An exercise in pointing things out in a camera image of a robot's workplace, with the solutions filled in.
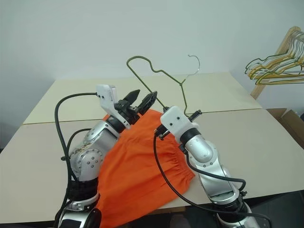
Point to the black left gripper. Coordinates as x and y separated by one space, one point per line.
127 111

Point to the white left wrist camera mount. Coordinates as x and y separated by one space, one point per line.
107 99

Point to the brown cardboard box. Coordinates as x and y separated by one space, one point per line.
282 118

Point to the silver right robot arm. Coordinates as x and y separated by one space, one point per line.
202 149

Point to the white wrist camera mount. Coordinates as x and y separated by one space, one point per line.
175 118
107 99

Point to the wooden clothes rack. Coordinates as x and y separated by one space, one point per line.
273 64

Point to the orange shorts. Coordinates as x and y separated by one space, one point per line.
133 171

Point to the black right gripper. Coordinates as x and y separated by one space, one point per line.
161 133

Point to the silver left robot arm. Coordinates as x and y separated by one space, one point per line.
90 161

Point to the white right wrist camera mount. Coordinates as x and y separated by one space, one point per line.
175 118

